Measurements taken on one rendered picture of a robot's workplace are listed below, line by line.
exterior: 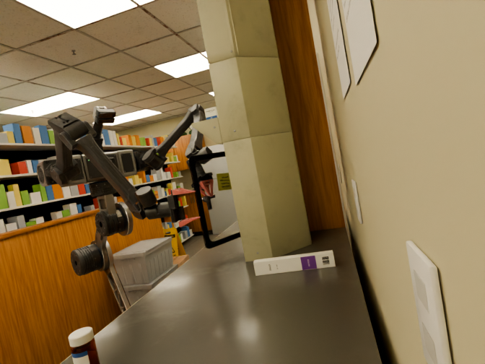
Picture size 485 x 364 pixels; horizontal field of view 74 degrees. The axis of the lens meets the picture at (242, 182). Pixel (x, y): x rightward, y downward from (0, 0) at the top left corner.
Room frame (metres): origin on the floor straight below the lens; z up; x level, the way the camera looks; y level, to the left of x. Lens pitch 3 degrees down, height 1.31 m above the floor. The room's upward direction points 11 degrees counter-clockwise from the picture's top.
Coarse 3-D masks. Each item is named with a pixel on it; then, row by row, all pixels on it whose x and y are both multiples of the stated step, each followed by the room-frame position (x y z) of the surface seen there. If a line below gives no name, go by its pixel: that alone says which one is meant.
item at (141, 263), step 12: (144, 240) 3.69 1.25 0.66; (156, 240) 3.57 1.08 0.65; (168, 240) 3.56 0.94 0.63; (120, 252) 3.30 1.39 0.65; (132, 252) 3.18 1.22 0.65; (144, 252) 3.10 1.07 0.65; (156, 252) 3.31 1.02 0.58; (168, 252) 3.55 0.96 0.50; (120, 264) 3.18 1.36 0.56; (132, 264) 3.15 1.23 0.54; (144, 264) 3.11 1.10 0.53; (156, 264) 3.28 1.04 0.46; (168, 264) 3.53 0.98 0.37; (120, 276) 3.20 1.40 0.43; (132, 276) 3.16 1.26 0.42; (144, 276) 3.13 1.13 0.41; (156, 276) 3.26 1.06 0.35
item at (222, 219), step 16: (208, 160) 1.39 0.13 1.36; (224, 160) 1.45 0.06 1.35; (192, 176) 1.33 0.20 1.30; (208, 176) 1.38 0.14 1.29; (224, 176) 1.44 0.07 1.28; (208, 192) 1.37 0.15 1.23; (224, 192) 1.43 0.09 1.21; (224, 208) 1.42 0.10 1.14; (208, 224) 1.35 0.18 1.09; (224, 224) 1.41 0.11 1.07
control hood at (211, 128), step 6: (210, 120) 1.24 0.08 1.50; (216, 120) 1.23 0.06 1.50; (198, 126) 1.25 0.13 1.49; (204, 126) 1.25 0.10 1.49; (210, 126) 1.24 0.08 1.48; (216, 126) 1.23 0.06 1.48; (204, 132) 1.25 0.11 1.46; (210, 132) 1.24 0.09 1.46; (216, 132) 1.23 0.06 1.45; (210, 138) 1.24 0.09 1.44; (216, 138) 1.24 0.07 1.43
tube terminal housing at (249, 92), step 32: (224, 64) 1.21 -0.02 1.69; (256, 64) 1.24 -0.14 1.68; (224, 96) 1.22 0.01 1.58; (256, 96) 1.23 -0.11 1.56; (224, 128) 1.23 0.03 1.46; (256, 128) 1.22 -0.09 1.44; (288, 128) 1.29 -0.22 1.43; (256, 160) 1.20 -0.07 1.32; (288, 160) 1.28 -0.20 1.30; (256, 192) 1.21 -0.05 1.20; (288, 192) 1.26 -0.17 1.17; (256, 224) 1.21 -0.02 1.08; (288, 224) 1.25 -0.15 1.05; (256, 256) 1.22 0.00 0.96
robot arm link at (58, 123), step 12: (48, 120) 1.21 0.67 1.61; (60, 120) 1.21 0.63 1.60; (72, 120) 1.22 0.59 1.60; (60, 132) 1.20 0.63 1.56; (72, 132) 1.18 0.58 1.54; (84, 132) 1.22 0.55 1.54; (60, 144) 1.30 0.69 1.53; (60, 156) 1.37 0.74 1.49; (60, 168) 1.43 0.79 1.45; (72, 168) 1.47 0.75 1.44; (60, 180) 1.46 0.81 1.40
